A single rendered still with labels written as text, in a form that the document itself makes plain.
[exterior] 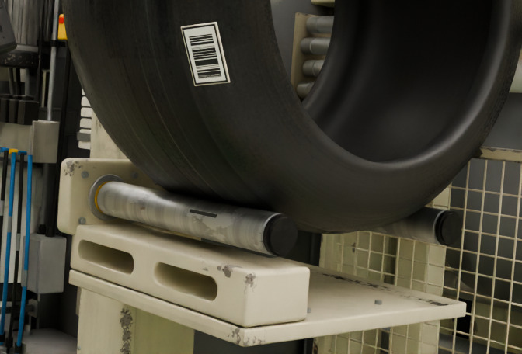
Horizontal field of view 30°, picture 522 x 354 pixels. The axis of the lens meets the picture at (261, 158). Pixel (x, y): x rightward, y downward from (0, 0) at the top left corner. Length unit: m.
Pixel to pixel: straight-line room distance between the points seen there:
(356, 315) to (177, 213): 0.24
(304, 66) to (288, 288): 0.71
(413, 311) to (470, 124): 0.24
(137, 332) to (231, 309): 0.39
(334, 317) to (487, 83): 0.36
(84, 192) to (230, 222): 0.28
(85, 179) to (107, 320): 0.24
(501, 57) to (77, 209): 0.57
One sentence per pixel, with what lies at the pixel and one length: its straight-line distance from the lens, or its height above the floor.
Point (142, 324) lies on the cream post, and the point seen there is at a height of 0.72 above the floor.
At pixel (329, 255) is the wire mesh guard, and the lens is 1.63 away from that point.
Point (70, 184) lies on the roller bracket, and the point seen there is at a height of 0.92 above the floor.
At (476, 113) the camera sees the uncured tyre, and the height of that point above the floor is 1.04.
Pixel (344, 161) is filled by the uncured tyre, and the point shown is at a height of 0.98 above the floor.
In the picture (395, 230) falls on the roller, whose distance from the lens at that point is 1.26.
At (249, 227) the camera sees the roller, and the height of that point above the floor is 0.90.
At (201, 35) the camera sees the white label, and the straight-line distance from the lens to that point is 0.94.
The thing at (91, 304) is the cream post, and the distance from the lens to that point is 1.45.
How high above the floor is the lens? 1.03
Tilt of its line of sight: 3 degrees down
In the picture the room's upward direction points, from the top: 4 degrees clockwise
